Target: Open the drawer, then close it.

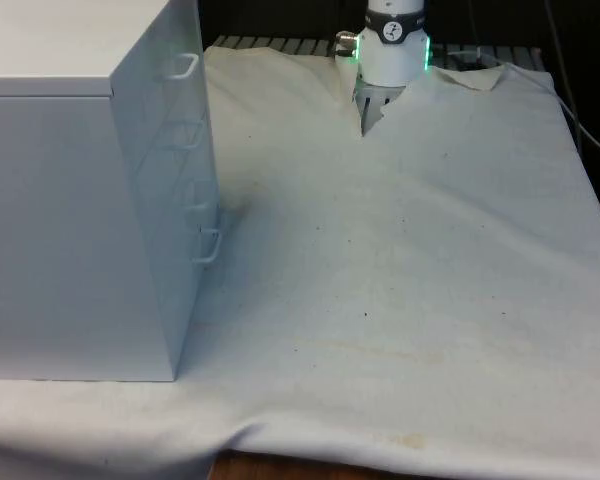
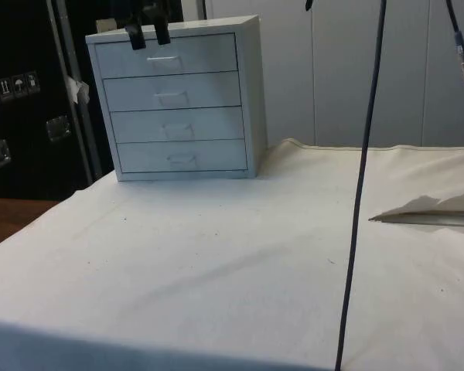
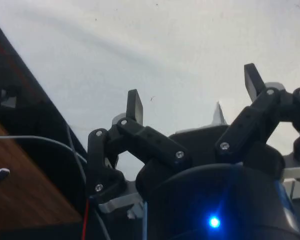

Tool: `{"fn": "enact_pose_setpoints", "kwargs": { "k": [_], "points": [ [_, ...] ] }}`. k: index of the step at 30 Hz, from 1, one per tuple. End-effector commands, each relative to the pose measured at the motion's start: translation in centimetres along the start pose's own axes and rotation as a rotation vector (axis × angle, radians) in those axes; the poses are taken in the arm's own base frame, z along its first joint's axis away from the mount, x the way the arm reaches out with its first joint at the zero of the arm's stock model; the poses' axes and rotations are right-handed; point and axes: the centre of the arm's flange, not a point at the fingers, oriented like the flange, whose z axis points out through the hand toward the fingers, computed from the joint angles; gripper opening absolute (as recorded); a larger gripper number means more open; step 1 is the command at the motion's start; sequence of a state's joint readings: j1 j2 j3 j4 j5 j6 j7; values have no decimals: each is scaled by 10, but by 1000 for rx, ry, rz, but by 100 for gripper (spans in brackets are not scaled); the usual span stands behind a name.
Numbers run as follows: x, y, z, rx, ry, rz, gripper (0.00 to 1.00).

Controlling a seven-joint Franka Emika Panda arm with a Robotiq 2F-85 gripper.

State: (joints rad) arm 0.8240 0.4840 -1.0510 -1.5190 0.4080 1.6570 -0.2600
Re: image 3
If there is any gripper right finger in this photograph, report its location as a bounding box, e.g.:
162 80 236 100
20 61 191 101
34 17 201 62
214 63 300 161

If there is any red cable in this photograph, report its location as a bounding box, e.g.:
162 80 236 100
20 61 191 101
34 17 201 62
81 197 91 240

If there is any grey cable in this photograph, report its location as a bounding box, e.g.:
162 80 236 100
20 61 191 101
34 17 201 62
65 123 111 240
0 135 88 164

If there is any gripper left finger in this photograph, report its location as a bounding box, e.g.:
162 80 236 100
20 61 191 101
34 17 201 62
86 88 193 205

